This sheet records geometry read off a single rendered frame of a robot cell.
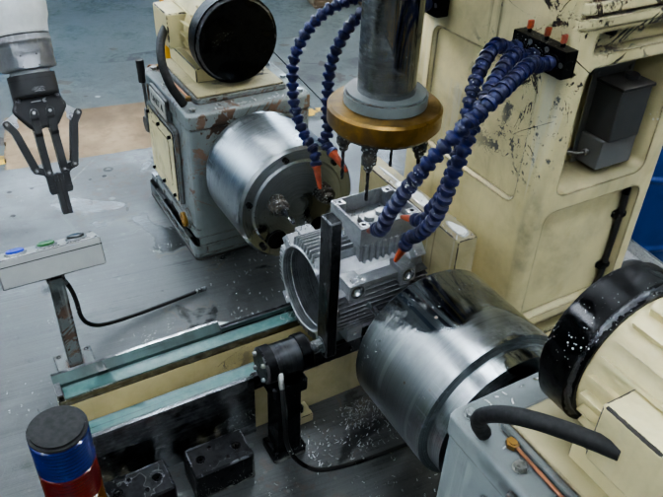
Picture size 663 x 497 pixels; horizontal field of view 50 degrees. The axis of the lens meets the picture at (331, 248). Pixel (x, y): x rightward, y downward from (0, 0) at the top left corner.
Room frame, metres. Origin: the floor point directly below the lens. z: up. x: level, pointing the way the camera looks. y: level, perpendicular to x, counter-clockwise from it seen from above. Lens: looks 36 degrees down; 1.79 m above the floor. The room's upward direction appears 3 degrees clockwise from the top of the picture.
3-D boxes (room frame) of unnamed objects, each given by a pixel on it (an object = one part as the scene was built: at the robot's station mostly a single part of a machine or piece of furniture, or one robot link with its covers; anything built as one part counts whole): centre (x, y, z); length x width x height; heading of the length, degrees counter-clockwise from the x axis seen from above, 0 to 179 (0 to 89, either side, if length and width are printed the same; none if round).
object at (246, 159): (1.31, 0.14, 1.04); 0.37 x 0.25 x 0.25; 31
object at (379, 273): (1.01, -0.04, 1.02); 0.20 x 0.19 x 0.19; 121
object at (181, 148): (1.52, 0.27, 0.99); 0.35 x 0.31 x 0.37; 31
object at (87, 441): (0.47, 0.27, 1.19); 0.06 x 0.06 x 0.04
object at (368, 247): (1.03, -0.07, 1.11); 0.12 x 0.11 x 0.07; 121
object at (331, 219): (0.82, 0.00, 1.12); 0.04 x 0.03 x 0.26; 121
